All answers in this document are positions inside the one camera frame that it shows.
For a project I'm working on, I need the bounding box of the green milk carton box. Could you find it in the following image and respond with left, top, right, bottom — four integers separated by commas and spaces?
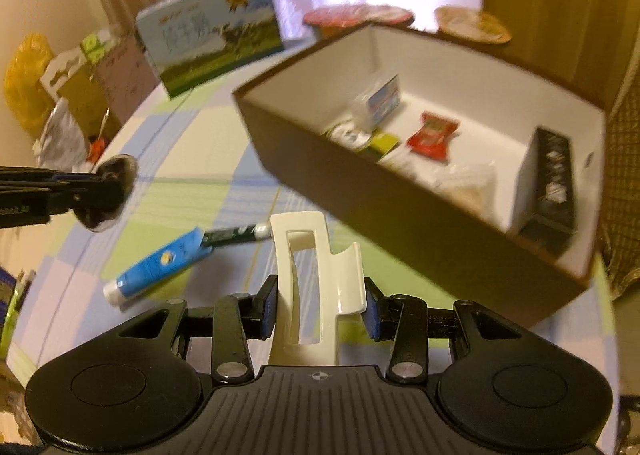
136, 0, 283, 98

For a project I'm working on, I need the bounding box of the brown cardboard boxes pile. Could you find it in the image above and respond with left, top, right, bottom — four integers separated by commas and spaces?
39, 33, 160, 141

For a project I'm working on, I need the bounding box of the orange lid noodle bowl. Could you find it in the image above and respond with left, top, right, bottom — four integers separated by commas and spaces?
434, 6, 512, 45

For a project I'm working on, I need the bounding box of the quilted chair cushion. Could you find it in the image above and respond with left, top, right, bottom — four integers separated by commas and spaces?
601, 76, 639, 300

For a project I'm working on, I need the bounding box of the brown cardboard storage box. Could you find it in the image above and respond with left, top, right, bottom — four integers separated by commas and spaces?
233, 23, 605, 326

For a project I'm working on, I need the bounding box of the checkered tablecloth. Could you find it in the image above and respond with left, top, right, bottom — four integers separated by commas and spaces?
8, 56, 618, 454

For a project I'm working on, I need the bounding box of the black product box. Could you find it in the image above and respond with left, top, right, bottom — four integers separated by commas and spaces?
511, 126, 576, 257

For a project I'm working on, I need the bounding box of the white hair claw clip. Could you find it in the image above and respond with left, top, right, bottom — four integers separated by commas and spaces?
269, 212, 367, 366

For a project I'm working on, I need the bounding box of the silver plastic bag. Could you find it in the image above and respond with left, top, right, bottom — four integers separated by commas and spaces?
34, 98, 89, 172

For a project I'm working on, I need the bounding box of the cotton swab bag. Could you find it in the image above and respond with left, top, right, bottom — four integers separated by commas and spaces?
398, 158, 497, 222

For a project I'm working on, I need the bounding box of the red lid noodle bowl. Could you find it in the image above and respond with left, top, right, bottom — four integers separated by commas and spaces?
303, 4, 414, 39

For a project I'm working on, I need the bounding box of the dark hair scrunchie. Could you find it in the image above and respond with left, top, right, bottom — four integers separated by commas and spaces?
73, 154, 138, 232

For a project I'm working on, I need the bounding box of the blue tissue packet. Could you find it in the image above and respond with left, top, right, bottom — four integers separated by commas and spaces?
349, 75, 400, 132

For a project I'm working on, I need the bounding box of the blue hand cream tube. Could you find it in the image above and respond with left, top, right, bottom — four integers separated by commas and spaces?
103, 227, 213, 307

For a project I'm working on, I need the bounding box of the dark green small tube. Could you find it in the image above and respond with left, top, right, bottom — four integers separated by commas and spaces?
201, 222, 271, 248

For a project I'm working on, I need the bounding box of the red snack packet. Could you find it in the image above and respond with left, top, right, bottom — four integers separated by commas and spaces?
407, 112, 460, 163

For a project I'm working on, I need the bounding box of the yellow plastic bag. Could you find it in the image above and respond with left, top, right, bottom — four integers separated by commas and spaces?
3, 33, 55, 140

